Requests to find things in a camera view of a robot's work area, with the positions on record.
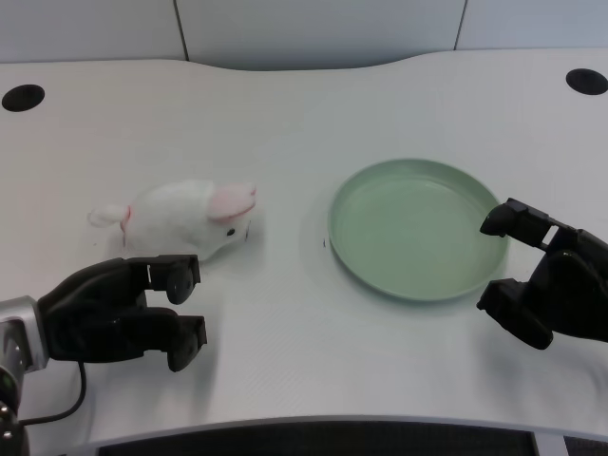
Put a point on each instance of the white plush rabbit doll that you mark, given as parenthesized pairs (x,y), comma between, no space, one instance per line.
(183,218)

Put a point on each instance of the black round desk grommet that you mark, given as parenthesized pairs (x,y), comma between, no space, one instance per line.
(587,81)
(23,98)

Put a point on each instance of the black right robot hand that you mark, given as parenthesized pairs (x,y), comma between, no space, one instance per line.
(565,280)

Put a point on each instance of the green round plate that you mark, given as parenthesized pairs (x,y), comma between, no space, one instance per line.
(415,230)

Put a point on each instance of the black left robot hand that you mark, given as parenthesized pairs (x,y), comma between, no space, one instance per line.
(97,306)

